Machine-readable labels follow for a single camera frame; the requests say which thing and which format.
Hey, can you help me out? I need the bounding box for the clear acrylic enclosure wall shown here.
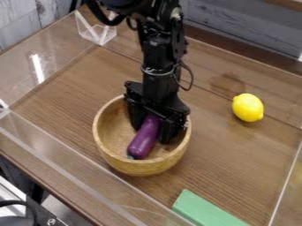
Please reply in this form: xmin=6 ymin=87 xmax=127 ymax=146
xmin=0 ymin=16 xmax=302 ymax=226

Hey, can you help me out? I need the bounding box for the green block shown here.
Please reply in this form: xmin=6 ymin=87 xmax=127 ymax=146
xmin=173 ymin=189 xmax=250 ymax=226

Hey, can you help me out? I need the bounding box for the clear acrylic corner bracket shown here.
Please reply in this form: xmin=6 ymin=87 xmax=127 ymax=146
xmin=75 ymin=11 xmax=117 ymax=46

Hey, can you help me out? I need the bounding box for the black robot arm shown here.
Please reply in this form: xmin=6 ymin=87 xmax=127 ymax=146
xmin=86 ymin=0 xmax=190 ymax=143

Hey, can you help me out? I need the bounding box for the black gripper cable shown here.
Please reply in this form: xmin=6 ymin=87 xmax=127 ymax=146
xmin=173 ymin=59 xmax=196 ymax=92

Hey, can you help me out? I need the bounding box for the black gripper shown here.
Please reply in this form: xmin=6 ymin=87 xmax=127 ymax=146
xmin=125 ymin=70 xmax=190 ymax=144

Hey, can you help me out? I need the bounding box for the purple toy eggplant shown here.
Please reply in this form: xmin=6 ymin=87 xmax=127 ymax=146
xmin=127 ymin=114 xmax=161 ymax=160

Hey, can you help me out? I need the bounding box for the brown wooden bowl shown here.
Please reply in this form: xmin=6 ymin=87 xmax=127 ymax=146
xmin=93 ymin=95 xmax=193 ymax=177

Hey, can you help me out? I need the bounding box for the yellow toy lemon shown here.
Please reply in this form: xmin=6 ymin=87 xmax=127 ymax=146
xmin=233 ymin=94 xmax=265 ymax=123

